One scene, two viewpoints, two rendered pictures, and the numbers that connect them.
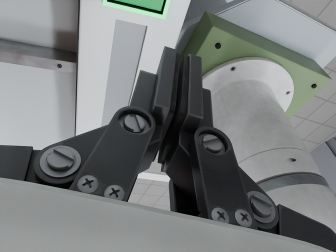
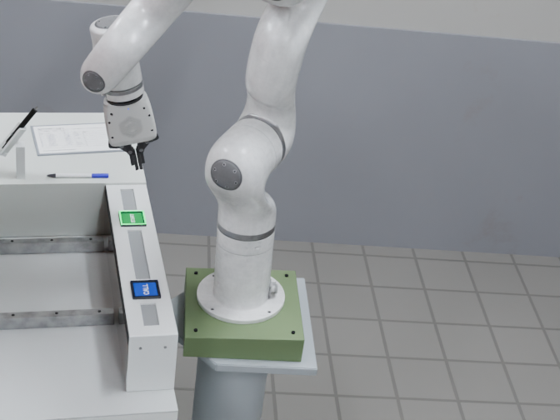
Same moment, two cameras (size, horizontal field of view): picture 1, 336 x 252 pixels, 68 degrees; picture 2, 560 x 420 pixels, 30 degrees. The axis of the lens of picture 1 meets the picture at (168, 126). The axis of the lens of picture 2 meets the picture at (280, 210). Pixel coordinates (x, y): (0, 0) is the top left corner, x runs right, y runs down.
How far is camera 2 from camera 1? 226 cm
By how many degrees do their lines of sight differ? 98
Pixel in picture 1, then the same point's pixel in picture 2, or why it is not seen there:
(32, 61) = (81, 312)
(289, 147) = not seen: hidden behind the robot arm
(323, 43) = not seen: hidden behind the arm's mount
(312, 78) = (279, 272)
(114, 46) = (129, 239)
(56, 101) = (96, 354)
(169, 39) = (152, 231)
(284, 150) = not seen: hidden behind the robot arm
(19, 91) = (67, 352)
